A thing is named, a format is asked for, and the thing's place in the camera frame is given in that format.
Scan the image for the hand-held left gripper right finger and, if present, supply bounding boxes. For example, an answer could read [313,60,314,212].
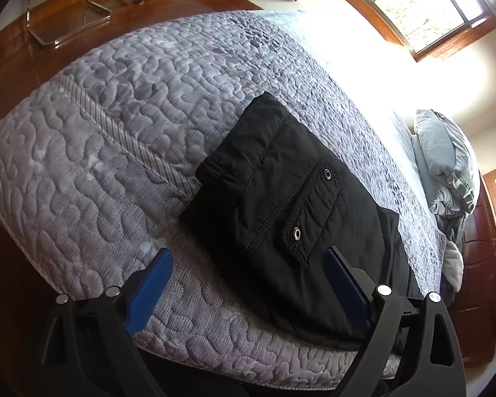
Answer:
[321,246,468,397]

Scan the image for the dark grey duvet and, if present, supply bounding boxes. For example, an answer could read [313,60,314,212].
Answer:
[428,190,478,243]

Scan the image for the black pants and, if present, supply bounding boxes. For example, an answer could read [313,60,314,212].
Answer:
[178,92,424,340]

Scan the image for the light blue bed sheet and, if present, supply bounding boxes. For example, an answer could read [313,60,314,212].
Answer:
[256,8,439,226]

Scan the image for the grey quilted bedspread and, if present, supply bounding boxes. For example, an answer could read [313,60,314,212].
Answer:
[0,8,447,391]

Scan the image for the white cloth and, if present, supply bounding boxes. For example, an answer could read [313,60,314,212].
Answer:
[442,240,464,291]

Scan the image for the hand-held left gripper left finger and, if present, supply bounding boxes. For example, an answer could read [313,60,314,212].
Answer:
[41,248,174,397]

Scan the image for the large wooden-framed window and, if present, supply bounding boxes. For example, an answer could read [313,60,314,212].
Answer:
[322,0,496,64]

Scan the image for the wooden headboard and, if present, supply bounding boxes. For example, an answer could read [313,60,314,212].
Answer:
[450,169,496,367]

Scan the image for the grey pillow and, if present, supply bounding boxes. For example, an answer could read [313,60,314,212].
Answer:
[411,109,480,201]

